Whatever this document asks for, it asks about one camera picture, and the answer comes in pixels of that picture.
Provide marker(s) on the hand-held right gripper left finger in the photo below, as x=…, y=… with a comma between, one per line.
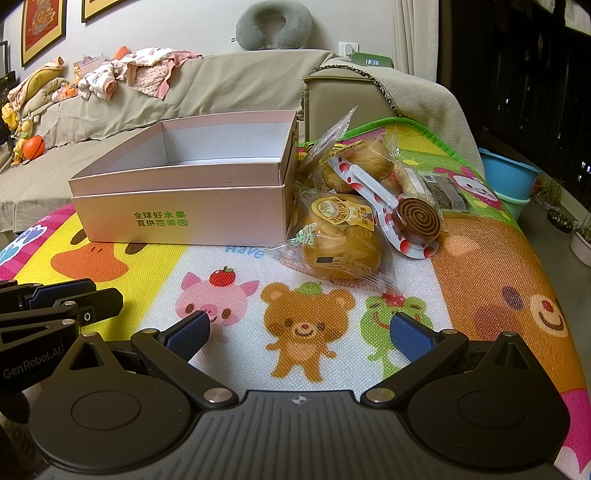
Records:
x=187, y=334

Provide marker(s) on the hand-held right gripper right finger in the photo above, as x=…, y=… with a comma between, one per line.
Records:
x=408, y=334

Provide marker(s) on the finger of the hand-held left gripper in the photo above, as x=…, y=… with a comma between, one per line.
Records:
x=62, y=291
x=99, y=304

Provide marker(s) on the large bread bun packet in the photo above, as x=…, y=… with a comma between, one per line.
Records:
x=341, y=254

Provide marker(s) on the pink cardboard box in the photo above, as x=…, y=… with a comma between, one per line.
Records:
x=184, y=203

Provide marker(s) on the dark seaweed snack packet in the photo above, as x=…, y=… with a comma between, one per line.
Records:
x=445, y=191

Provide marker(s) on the red spotted swirl cookie packet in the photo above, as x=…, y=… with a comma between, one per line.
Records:
x=369, y=184

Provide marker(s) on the clear bread bun packet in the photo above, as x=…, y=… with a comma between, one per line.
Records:
x=369, y=154

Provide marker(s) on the colourful cartoon play mat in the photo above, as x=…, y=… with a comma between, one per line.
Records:
x=485, y=258

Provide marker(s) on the orange toy ball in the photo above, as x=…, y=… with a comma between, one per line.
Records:
x=34, y=146

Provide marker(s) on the yellow plush toys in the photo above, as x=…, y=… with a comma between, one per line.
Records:
x=11, y=117

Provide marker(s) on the blue plastic basin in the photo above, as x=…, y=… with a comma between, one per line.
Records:
x=505, y=175

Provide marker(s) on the white plant pot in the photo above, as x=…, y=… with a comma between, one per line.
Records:
x=581, y=247

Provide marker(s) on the small green plant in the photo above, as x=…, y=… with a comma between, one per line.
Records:
x=550, y=189

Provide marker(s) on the yellow folded cloth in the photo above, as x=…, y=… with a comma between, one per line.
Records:
x=41, y=85

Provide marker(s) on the beige leather sofa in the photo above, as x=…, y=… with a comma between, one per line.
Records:
x=341, y=101

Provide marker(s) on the pink floral baby clothes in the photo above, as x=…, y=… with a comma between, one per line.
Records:
x=147, y=64

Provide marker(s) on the beige covered sofa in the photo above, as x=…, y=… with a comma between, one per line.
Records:
x=221, y=87

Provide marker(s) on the red framed picture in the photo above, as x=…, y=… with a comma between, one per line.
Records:
x=41, y=23

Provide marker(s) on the green digital clock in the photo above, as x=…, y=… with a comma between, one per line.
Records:
x=371, y=61

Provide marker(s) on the gold framed picture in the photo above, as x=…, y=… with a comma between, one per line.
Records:
x=106, y=7

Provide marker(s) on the cream curtain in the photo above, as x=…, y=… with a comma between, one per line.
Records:
x=415, y=32

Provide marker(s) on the grey neck pillow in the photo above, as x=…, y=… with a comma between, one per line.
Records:
x=247, y=32

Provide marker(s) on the white wall socket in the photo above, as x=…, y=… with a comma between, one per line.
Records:
x=346, y=47

